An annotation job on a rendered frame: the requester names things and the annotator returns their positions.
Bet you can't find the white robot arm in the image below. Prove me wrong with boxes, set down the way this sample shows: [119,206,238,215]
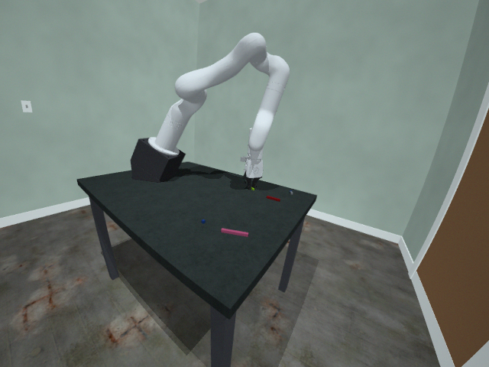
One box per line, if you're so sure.
[148,33,290,162]

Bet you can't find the pink rod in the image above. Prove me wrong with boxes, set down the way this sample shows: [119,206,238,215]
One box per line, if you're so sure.
[221,229,248,237]

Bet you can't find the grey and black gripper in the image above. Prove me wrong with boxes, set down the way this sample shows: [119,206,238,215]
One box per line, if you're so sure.
[243,158,263,190]

